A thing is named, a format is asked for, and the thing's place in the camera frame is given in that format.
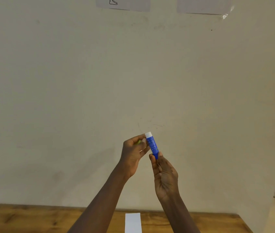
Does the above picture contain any person's left hand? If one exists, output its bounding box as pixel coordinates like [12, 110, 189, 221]
[119, 134, 150, 179]

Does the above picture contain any person's right hand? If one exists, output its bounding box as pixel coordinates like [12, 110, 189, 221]
[149, 151, 179, 200]

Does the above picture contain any blue glue stick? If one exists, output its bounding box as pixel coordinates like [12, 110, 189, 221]
[145, 132, 159, 160]

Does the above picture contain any person's left forearm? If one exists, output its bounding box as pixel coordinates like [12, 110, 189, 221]
[67, 165, 131, 233]

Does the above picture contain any person's right forearm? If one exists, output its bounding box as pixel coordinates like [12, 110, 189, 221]
[157, 192, 201, 233]

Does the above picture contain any white paper strip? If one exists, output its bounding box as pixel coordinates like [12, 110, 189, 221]
[125, 213, 142, 233]

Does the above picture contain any clear tape piece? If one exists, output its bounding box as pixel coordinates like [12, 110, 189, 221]
[221, 6, 234, 20]

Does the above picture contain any wall paper with foot drawing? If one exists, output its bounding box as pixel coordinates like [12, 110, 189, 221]
[96, 0, 151, 12]

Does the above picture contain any blank white wall paper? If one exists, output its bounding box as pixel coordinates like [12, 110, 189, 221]
[176, 0, 232, 15]

